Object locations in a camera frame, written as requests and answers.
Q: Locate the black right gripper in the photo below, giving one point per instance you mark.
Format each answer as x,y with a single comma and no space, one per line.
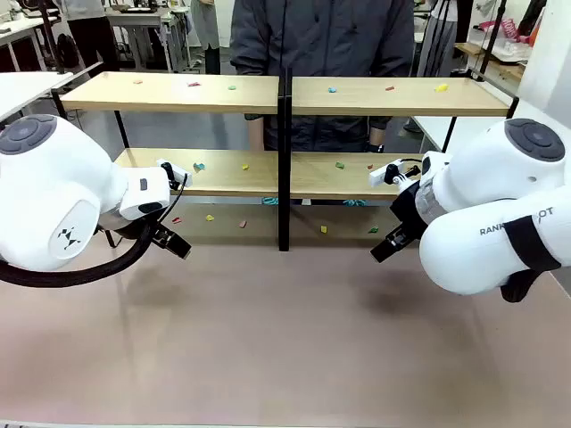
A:
408,209

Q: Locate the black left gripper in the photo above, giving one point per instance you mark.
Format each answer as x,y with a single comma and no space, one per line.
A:
154,222

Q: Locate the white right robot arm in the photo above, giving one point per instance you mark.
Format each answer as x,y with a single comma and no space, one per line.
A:
482,249

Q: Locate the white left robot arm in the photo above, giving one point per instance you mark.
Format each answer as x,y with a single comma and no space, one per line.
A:
44,187

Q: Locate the person's left forearm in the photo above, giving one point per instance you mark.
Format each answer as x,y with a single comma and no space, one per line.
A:
378,136

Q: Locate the person's right hand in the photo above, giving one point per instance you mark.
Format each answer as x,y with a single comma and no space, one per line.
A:
255,134

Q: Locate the teal paper scrap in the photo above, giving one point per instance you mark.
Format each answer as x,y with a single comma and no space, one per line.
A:
199,166

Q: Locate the black wrist watch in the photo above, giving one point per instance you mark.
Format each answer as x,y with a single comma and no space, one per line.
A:
377,148

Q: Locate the white table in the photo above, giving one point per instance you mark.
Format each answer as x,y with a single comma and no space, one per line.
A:
27,87
437,131

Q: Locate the person in grey jacket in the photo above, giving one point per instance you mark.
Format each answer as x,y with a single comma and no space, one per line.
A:
321,44

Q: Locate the wooden desk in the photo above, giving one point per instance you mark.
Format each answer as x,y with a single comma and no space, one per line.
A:
499,62

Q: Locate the bystander in grey coat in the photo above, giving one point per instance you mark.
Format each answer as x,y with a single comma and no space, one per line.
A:
207,31

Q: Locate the bystander in grey skirt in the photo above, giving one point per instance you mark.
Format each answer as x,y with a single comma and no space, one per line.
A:
441,35

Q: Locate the grey workshop desk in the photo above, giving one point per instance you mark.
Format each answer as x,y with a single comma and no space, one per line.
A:
143,27

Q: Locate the black backpack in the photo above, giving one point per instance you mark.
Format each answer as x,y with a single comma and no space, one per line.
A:
68,50

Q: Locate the pink bag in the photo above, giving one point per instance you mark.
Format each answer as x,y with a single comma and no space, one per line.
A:
509,27

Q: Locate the white workshop desk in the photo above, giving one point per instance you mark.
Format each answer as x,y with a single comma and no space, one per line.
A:
18,29

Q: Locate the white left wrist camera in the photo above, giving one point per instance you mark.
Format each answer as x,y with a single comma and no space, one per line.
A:
180,175

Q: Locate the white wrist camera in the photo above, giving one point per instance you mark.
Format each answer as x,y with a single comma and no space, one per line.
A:
378,176
180,175

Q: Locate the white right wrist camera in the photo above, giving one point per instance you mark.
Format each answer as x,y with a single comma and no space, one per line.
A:
378,176

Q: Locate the wooden shelf unit black frame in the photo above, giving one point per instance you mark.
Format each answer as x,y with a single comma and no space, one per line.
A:
178,96
379,100

